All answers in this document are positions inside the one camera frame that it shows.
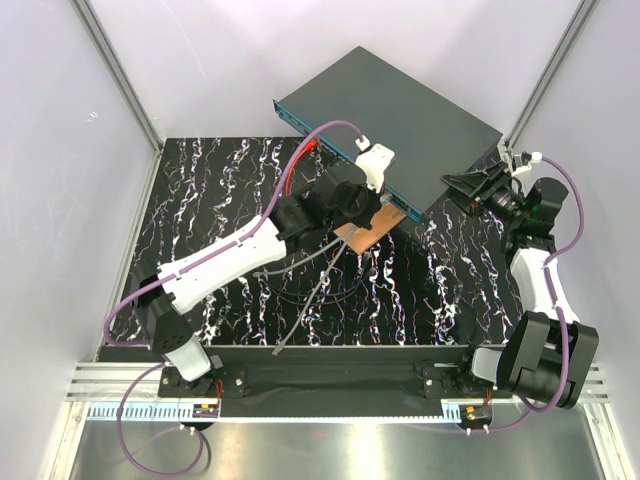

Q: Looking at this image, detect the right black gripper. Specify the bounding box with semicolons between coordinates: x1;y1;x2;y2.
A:
439;160;525;226

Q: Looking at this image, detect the grey ethernet cable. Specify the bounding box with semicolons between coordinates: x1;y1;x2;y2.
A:
252;227;359;279
272;197;392;357

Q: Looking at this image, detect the red ethernet cable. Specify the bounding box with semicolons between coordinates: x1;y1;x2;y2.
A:
283;140;321;196

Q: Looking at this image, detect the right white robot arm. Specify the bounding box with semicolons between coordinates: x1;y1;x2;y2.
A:
441;164;599;412

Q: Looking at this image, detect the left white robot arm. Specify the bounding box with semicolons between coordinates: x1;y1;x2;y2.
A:
131;160;384;396

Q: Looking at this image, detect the brown wooden board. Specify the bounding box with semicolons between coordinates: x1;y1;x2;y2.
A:
333;203;406;255

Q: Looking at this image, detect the black marble pattern mat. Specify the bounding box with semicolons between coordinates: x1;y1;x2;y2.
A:
133;137;523;346

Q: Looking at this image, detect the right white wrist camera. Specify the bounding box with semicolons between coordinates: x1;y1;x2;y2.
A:
498;143;543;181

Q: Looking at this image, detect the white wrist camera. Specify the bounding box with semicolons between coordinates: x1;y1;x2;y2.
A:
355;136;395;193
498;143;543;181

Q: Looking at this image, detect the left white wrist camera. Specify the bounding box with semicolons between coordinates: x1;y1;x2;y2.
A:
355;136;395;193

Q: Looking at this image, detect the dark teal network switch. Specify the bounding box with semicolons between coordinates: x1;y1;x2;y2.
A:
274;46;503;222

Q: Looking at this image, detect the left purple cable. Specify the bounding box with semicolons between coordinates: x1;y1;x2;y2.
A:
102;119;366;475

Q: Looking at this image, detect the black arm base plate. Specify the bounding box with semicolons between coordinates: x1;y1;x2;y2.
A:
159;345;493;399

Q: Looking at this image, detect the white slotted cable duct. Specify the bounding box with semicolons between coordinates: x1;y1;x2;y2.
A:
87;400;461;425

